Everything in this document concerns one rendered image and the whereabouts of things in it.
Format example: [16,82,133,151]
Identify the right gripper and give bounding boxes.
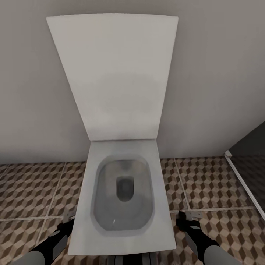
[176,219,201,232]

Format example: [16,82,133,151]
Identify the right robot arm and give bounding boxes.
[176,211,244,265]

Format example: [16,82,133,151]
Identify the robot trunk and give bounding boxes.
[106,251,159,265]

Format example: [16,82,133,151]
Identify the mousetrap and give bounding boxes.
[177,211,186,230]

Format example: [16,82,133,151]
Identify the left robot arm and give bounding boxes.
[9,210,77,265]

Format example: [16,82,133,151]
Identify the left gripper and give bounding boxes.
[57,219,75,234]

